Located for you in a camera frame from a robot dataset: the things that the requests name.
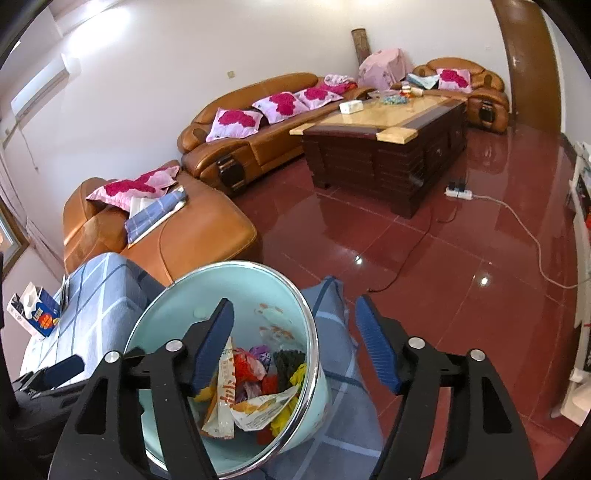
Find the mint green bin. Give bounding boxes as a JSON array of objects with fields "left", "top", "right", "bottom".
[{"left": 124, "top": 261, "right": 332, "bottom": 478}]

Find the white air conditioner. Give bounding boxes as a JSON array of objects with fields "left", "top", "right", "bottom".
[{"left": 10, "top": 54, "right": 70, "bottom": 116}]

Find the pink cloth cover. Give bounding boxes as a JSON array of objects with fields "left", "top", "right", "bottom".
[{"left": 358, "top": 48, "right": 415, "bottom": 90}]

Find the white milk carton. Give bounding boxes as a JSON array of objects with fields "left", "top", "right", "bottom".
[{"left": 7, "top": 292, "right": 35, "bottom": 335}]

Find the brown leather armchair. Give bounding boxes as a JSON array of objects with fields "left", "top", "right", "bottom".
[{"left": 392, "top": 56, "right": 511, "bottom": 134}]

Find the brown wooden door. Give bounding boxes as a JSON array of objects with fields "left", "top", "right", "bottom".
[{"left": 490, "top": 0, "right": 565, "bottom": 134}]

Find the folded blue plaid cloth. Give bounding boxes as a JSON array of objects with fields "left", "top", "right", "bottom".
[{"left": 124, "top": 187, "right": 188, "bottom": 244}]

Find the white power strip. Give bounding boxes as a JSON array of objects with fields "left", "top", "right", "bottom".
[{"left": 444, "top": 182, "right": 474, "bottom": 201}]

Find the small pink floral pillow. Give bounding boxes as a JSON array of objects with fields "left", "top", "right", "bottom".
[{"left": 318, "top": 74, "right": 358, "bottom": 95}]

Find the wooden board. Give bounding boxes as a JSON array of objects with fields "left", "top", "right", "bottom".
[{"left": 352, "top": 28, "right": 372, "bottom": 75}]

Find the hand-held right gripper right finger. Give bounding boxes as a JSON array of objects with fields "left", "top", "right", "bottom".
[{"left": 355, "top": 294, "right": 539, "bottom": 480}]

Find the window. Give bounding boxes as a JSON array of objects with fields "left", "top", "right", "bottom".
[{"left": 0, "top": 203, "right": 31, "bottom": 268}]

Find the long brown leather sofa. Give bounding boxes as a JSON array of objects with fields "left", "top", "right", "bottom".
[{"left": 178, "top": 72, "right": 377, "bottom": 197}]

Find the yellow plastic bag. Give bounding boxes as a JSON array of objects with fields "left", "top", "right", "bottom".
[{"left": 270, "top": 405, "right": 297, "bottom": 438}]

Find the white cable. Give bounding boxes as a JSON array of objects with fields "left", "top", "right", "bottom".
[{"left": 471, "top": 194, "right": 583, "bottom": 289}]

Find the dark wooden coffee table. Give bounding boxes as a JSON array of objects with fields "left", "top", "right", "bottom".
[{"left": 289, "top": 90, "right": 468, "bottom": 219}]

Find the brown leather chaise sofa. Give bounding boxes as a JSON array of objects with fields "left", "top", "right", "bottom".
[{"left": 62, "top": 159, "right": 259, "bottom": 287}]

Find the blue milk carton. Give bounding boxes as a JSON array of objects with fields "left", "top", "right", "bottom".
[{"left": 21, "top": 282, "right": 62, "bottom": 339}]

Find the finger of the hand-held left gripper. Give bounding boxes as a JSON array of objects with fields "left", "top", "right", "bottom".
[{"left": 44, "top": 354, "right": 86, "bottom": 389}]

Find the dark knitted cloth bundle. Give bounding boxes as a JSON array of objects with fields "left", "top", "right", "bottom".
[{"left": 272, "top": 349, "right": 307, "bottom": 393}]

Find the red plastic bag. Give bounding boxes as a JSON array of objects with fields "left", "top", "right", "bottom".
[{"left": 232, "top": 352, "right": 269, "bottom": 384}]

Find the white shelf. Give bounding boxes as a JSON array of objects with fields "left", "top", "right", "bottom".
[{"left": 551, "top": 141, "right": 591, "bottom": 421}]

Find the black cable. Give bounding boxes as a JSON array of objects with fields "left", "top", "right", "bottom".
[{"left": 367, "top": 203, "right": 462, "bottom": 292}]

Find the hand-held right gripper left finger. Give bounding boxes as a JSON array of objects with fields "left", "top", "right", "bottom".
[{"left": 48, "top": 298, "right": 236, "bottom": 480}]

